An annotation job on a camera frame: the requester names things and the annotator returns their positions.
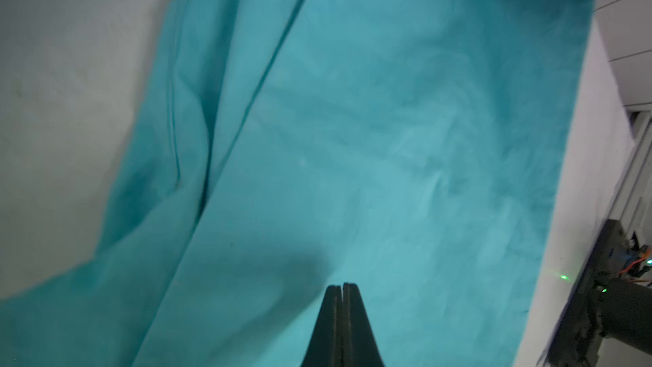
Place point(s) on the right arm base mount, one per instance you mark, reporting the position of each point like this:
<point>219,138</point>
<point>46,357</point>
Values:
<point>579,333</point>

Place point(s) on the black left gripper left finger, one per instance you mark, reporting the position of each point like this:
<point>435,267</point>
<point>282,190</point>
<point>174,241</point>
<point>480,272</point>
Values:
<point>325,346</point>

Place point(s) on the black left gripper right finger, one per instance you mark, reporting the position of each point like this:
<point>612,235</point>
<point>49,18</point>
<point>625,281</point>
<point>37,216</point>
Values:
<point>359,347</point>

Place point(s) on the aluminium front rail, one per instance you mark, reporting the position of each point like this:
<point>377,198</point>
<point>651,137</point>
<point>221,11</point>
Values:
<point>632,205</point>

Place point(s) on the teal long pants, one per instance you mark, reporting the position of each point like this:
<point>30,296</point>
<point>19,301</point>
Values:
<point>412,147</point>

